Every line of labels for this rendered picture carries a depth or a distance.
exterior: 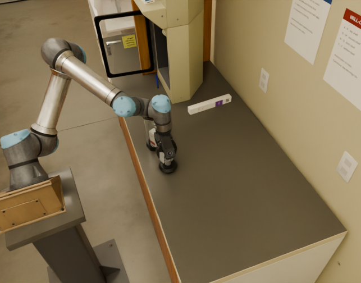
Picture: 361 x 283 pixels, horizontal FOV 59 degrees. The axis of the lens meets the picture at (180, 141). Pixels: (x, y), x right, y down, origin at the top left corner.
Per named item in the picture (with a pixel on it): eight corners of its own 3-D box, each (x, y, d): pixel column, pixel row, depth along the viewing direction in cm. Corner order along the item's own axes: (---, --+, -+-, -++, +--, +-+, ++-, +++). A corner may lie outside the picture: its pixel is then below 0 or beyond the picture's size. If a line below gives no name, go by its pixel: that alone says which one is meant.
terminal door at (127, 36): (154, 71, 207) (147, 9, 179) (107, 78, 203) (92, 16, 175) (154, 70, 208) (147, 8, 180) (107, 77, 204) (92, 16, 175)
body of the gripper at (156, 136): (169, 137, 152) (168, 118, 143) (175, 149, 146) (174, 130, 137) (154, 141, 150) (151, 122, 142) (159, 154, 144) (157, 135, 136)
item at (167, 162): (174, 159, 159) (173, 150, 155) (180, 172, 153) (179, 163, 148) (156, 164, 157) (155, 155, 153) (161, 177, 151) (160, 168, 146)
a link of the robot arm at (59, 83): (13, 153, 142) (49, 33, 132) (35, 148, 156) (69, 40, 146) (35, 164, 140) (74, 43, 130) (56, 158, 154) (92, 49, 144)
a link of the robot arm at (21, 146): (0, 168, 130) (-10, 136, 129) (23, 163, 143) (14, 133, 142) (24, 161, 127) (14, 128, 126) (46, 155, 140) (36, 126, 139)
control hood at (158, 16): (150, 4, 179) (147, -15, 172) (167, 28, 157) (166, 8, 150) (129, 8, 177) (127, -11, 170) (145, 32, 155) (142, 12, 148)
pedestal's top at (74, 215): (9, 251, 132) (5, 247, 129) (4, 194, 153) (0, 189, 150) (86, 220, 141) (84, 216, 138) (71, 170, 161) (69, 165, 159)
